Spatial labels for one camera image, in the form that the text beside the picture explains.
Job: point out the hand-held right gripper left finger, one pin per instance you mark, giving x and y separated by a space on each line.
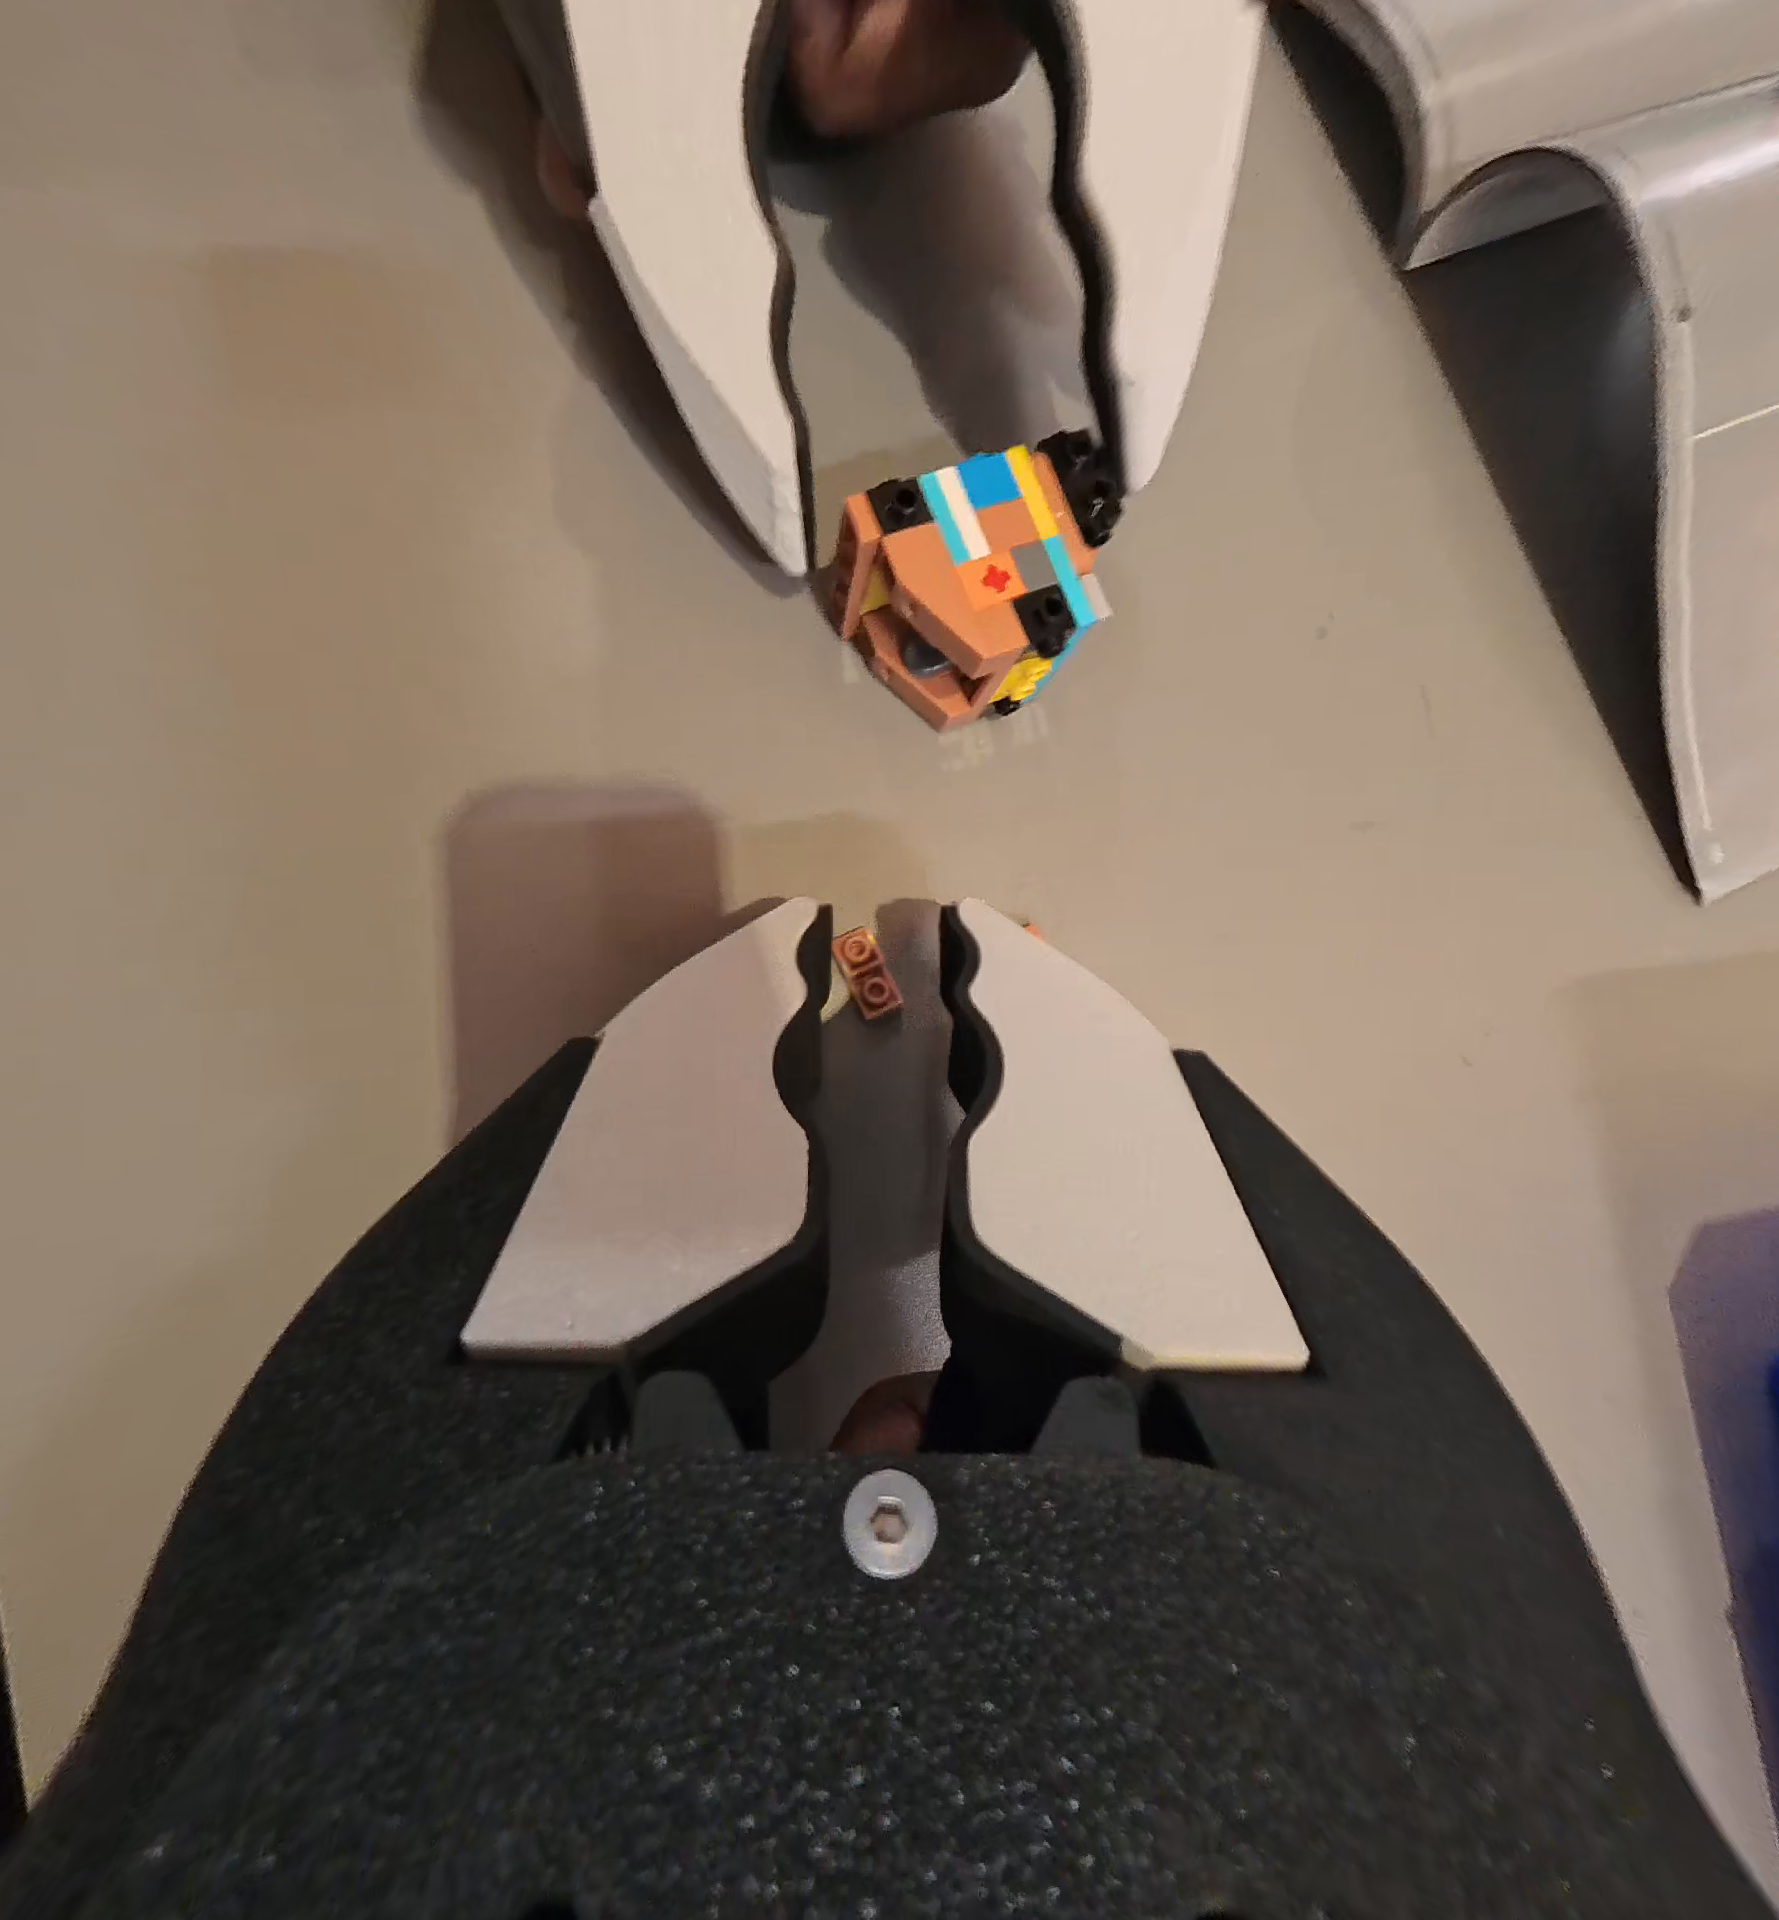
649 1184

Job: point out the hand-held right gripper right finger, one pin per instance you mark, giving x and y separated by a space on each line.
1114 1184

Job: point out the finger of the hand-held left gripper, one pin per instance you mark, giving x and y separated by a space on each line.
679 226
1160 193

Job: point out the small brown toy brick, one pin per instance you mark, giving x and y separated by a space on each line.
870 981

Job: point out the multicolour toy brick model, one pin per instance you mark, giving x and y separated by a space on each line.
966 583

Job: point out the grey instruction booklet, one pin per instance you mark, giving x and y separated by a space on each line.
1727 525

